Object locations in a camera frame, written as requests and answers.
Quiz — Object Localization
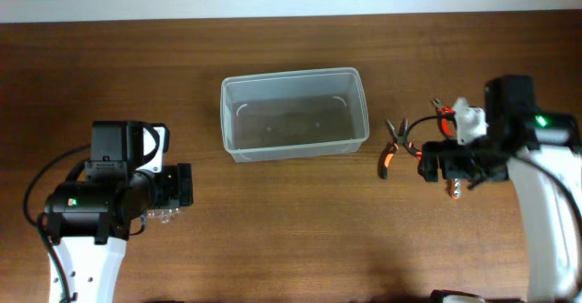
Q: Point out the silver auger drill bit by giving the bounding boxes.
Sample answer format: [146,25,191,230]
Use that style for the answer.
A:
[450,178,462,199]

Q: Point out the red diagonal cutters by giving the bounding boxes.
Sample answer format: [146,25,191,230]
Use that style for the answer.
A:
[431,98,457,140]

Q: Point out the long nose pliers orange black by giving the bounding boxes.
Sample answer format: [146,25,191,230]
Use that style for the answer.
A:
[378,118,422,179]

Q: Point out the clear plastic container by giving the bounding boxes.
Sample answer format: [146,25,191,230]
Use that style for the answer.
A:
[220,67,370,163]

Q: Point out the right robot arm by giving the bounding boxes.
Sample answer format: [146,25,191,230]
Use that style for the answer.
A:
[418,75,581,302]

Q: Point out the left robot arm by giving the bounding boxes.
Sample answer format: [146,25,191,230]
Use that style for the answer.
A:
[37,121,194,302]

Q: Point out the right black cable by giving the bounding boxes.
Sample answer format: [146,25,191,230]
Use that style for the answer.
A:
[403,114,582,231]

